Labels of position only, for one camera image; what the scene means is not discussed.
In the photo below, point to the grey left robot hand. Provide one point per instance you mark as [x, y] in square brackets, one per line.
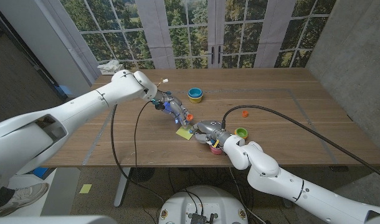
[172, 105]

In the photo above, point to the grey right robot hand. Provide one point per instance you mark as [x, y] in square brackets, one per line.
[211, 129]

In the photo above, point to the orange white glue stick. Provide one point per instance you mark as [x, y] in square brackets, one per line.
[189, 117]

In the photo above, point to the yellow sticky note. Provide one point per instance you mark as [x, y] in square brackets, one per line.
[183, 133]

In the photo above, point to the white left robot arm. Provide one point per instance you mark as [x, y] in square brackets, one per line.
[68, 112]

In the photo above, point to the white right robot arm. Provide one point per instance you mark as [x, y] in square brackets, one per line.
[271, 174]

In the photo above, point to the pink toy cup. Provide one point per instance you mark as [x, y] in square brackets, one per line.
[216, 151]

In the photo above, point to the yellow toy cup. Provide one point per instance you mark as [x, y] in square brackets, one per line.
[195, 100]

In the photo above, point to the blue toy cup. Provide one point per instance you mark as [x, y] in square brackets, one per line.
[195, 92]

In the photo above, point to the green toy cup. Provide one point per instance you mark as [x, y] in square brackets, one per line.
[241, 132]

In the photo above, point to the yellow paper note on floor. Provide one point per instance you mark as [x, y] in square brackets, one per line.
[85, 188]

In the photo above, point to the small orange cap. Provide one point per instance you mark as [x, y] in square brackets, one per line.
[245, 114]

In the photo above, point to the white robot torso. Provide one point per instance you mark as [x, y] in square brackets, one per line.
[205, 199]

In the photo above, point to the crumpled white tissue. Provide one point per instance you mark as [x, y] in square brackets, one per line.
[110, 65]

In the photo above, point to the black round fan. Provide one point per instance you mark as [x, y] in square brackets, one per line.
[142, 174]

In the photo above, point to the printed window forest backdrop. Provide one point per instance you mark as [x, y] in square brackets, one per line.
[115, 31]

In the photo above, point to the white table leg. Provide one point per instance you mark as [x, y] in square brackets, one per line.
[121, 186]

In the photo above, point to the blue black foot pedal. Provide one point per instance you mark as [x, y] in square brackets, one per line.
[40, 172]

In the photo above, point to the grey sneaker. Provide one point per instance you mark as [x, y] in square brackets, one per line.
[25, 196]

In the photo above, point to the person dark trouser leg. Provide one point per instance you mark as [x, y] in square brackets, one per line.
[1, 197]

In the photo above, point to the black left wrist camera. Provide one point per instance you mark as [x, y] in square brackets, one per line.
[160, 106]

